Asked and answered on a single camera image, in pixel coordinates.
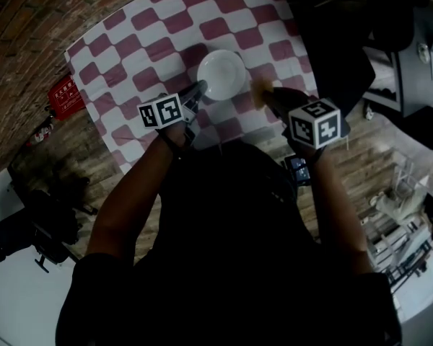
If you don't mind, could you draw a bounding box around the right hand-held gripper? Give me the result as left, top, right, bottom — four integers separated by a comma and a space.
263, 86, 344, 151

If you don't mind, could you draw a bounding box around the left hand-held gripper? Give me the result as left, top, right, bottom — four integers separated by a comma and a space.
136, 79, 208, 142

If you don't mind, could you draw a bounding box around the yellow sponge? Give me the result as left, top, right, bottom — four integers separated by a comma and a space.
249, 77, 275, 110

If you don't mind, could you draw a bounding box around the white plate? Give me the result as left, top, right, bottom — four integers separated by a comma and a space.
196, 49, 247, 102

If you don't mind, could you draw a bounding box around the person's right forearm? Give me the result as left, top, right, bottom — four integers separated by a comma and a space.
308, 146, 375, 275

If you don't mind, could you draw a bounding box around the person's left forearm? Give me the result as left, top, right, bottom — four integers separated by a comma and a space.
86, 128, 187, 263

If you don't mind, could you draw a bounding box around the pink checkered tablecloth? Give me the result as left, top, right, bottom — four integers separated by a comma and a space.
64, 0, 320, 174

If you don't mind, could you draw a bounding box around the small screen device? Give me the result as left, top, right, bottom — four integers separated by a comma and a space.
284, 155, 313, 187

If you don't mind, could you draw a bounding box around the red fire equipment box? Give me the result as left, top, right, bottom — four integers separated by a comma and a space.
46, 76, 86, 122

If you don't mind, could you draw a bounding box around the dark grey desk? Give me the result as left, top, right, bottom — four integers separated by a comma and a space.
393, 5, 433, 119

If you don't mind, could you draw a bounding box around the red fire extinguisher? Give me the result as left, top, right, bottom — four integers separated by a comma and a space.
25, 115, 57, 147

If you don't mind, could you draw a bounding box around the white metal rack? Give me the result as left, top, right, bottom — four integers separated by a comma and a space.
360, 156, 433, 295

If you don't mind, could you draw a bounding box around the person's black shirt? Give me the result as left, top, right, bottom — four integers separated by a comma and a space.
56, 142, 403, 346

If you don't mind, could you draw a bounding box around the black office chair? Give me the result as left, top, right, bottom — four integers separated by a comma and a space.
0, 156, 99, 274

